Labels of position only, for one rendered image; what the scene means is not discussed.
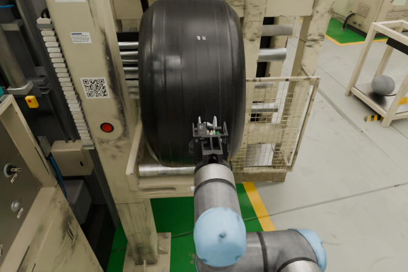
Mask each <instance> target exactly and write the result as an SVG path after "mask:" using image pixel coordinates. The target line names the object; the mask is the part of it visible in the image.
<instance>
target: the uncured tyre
mask: <svg viewBox="0 0 408 272"><path fill-rule="evenodd" d="M196 34H207V42H196ZM138 87H139V96H140V109H141V119H142V124H143V131H144V137H145V140H146V145H147V148H148V151H149V153H150V155H151V156H152V157H154V158H155V159H156V160H157V161H158V162H159V163H160V164H161V165H163V166H167V167H170V168H182V167H196V164H194V163H193V162H192V158H193V157H189V142H190V141H191V140H193V131H192V123H194V128H197V123H199V117H200V121H201V123H204V122H209V123H211V124H213V119H214V116H215V117H216V120H217V127H220V126H221V128H222V134H224V131H223V122H224V121H225V124H226V128H227V132H228V150H229V155H227V157H228V161H227V162H229V161H230V160H231V159H232V158H233V157H234V156H235V155H236V154H237V153H238V151H239V149H240V147H241V144H242V139H243V131H244V125H245V109H246V66H245V49H244V43H243V34H242V28H241V24H240V19H239V16H238V14H237V12H236V11H235V10H234V9H233V8H232V7H231V6H230V5H229V4H228V3H227V2H226V1H225V0H223V2H222V1H218V0H158V1H154V2H153V3H152V5H151V6H150V7H149V8H148V9H147V10H146V11H145V12H144V13H143V15H142V17H141V22H140V29H139V37H138Z"/></svg>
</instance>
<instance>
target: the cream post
mask: <svg viewBox="0 0 408 272"><path fill-rule="evenodd" d="M46 3H47V6H48V9H49V12H50V15H51V18H52V21H53V25H54V27H55V30H56V33H57V35H58V39H59V42H60V44H61V48H62V50H63V54H64V56H65V59H66V62H67V65H68V68H69V71H70V74H71V77H72V80H73V83H74V85H75V88H76V92H77V94H78V97H79V99H80V103H81V106H82V108H83V112H84V115H85V118H86V121H87V124H88V127H89V130H90V133H91V135H92V138H93V142H94V144H95V147H96V149H97V152H98V156H99V159H100V162H101V165H102V167H103V171H104V174H105V176H106V180H107V183H108V185H109V188H110V191H111V194H112V197H113V200H114V203H115V206H116V209H117V212H118V215H119V217H120V220H121V224H122V226H123V229H124V233H125V235H126V238H127V241H128V244H129V247H130V249H131V253H132V256H133V258H134V262H135V264H136V265H144V260H145V261H146V263H147V265H156V264H157V263H158V250H157V247H159V242H158V237H157V232H156V228H155V222H154V216H153V213H152V207H151V201H150V199H137V194H136V191H130V189H129V185H128V181H127V178H126V169H127V166H128V160H129V155H130V152H131V149H132V144H133V140H134V135H135V124H134V118H133V114H132V109H131V103H130V99H129V94H128V89H127V85H126V79H125V75H124V70H123V64H122V60H121V55H120V50H119V46H118V40H117V34H116V31H115V25H114V20H113V16H112V10H111V5H110V1H109V0H86V2H55V0H46ZM75 32H89V34H90V38H91V41H92V43H73V41H72V37H71V34H70V33H75ZM95 77H105V78H106V82H107V87H108V90H109V95H110V98H88V99H86V96H85V93H84V89H83V86H82V84H81V80H80V78H95ZM104 124H109V125H111V127H112V129H111V131H109V132H106V131H104V130H103V125H104Z"/></svg>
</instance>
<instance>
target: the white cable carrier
mask: <svg viewBox="0 0 408 272"><path fill-rule="evenodd" d="M36 21H37V23H38V24H53V21H52V18H51V15H50V14H49V16H48V17H47V16H46V14H44V18H41V17H40V18H38V19H37V20H36ZM40 30H43V31H41V34H42V36H44V37H43V40H44V41H46V47H49V48H47V50H48V52H50V54H49V55H50V57H51V58H52V59H51V60H52V62H53V63H54V64H53V66H54V67H56V69H55V72H58V73H57V76H58V77H59V81H60V82H61V83H60V84H61V86H62V90H64V94H65V95H66V96H65V98H66V99H67V103H68V106H69V107H70V111H72V112H71V114H72V115H73V119H74V122H75V123H76V126H77V129H78V133H80V137H81V139H82V142H83V145H93V144H94V141H93V138H92V135H91V133H90V130H89V127H88V124H87V121H86V118H85V115H84V112H83V108H82V106H81V103H80V99H79V97H78V94H77V91H76V88H75V85H74V83H73V80H72V77H71V74H70V71H69V68H68V65H67V62H66V59H65V56H64V54H63V50H62V48H61V44H60V41H59V39H58V35H57V33H56V30H55V29H40ZM85 149H94V147H92V148H85Z"/></svg>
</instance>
